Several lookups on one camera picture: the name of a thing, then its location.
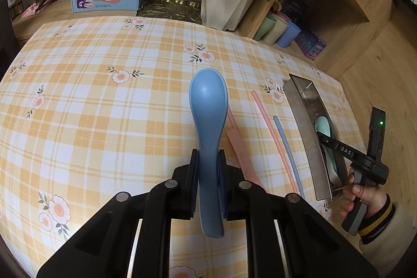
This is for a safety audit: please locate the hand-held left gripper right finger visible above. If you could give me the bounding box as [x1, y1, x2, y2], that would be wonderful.
[218, 149, 380, 278]

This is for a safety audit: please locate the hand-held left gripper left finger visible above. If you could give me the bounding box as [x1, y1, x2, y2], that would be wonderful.
[36, 149, 201, 278]

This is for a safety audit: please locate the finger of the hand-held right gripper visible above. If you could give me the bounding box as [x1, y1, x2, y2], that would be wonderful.
[315, 131, 341, 150]

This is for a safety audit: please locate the teal plastic spoon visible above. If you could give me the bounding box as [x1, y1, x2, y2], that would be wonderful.
[314, 116, 342, 182]

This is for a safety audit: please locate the metal utensil tray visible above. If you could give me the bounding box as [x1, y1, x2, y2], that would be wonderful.
[283, 73, 347, 202]

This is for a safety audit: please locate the pink plastic spoon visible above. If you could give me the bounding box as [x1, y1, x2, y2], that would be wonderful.
[226, 105, 265, 189]

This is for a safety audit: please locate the blue chopstick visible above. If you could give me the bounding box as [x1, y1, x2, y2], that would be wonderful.
[273, 116, 305, 199]

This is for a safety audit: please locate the pink chopstick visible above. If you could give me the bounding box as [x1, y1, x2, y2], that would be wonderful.
[251, 90, 298, 195]

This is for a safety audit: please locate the blue plastic spoon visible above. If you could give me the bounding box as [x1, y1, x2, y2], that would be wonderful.
[189, 67, 227, 237]

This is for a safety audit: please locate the person's right forearm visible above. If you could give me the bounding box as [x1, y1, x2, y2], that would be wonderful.
[358, 193, 417, 278]

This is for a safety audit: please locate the person's right hand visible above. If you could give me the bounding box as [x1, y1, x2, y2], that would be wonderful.
[340, 172, 387, 224]

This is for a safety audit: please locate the purple box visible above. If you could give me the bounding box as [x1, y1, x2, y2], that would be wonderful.
[295, 29, 327, 60]

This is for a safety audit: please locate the beige plastic cup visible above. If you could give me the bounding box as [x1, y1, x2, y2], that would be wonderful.
[263, 18, 289, 45]

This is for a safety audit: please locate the green plastic cup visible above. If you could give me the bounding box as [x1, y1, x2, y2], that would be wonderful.
[253, 15, 277, 42]

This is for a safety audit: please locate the dark blue printed box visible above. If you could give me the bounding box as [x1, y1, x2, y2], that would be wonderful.
[277, 0, 309, 25]

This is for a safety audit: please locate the gold embossed tray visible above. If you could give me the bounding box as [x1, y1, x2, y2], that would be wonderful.
[136, 0, 204, 25]

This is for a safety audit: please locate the pink cloth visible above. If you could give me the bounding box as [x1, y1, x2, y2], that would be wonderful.
[24, 0, 50, 17]

